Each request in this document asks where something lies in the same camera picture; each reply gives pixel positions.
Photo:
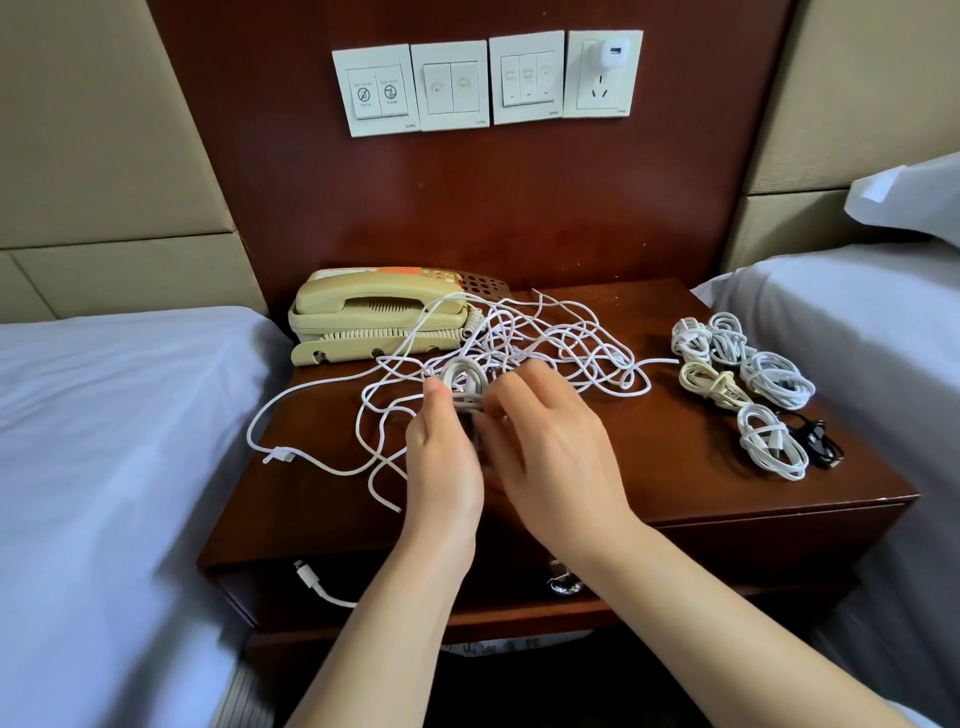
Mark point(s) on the person's left hand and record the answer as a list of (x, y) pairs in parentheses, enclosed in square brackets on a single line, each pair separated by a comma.
[(443, 480)]

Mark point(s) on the person's right hand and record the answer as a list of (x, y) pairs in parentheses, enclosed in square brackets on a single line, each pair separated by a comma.
[(563, 458)]

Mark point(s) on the dark wooden drawer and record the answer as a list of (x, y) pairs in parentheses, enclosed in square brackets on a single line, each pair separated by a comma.
[(518, 593)]

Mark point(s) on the person's left forearm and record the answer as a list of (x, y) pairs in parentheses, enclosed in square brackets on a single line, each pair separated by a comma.
[(383, 645)]

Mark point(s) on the person's right forearm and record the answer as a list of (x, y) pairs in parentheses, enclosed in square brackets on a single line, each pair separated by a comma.
[(720, 638)]

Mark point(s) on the wooden nightstand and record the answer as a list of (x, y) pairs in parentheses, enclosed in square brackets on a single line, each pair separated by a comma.
[(705, 465)]

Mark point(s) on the white crumpled bag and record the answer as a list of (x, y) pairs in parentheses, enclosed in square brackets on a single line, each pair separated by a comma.
[(518, 642)]

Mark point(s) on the left bed white sheet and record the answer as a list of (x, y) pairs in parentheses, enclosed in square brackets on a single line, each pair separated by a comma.
[(120, 495)]

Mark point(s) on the white plug-in charger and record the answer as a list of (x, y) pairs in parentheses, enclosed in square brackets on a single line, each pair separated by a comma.
[(605, 56)]

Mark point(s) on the white pillow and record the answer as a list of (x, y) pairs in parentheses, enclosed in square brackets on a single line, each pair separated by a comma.
[(915, 203)]

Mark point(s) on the beige padded headboard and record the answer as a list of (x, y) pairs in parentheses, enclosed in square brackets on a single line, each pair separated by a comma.
[(863, 90), (105, 135)]

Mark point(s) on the dark wooden wall panel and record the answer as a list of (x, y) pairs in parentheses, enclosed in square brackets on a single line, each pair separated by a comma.
[(480, 203)]

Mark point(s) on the white triple rocker wall switch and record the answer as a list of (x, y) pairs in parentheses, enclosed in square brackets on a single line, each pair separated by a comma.
[(527, 78)]

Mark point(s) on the white double rocker wall switch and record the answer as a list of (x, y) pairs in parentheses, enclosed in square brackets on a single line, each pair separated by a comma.
[(450, 87)]

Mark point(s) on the white two-button wall switch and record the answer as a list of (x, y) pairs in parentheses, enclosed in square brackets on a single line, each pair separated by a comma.
[(375, 93)]

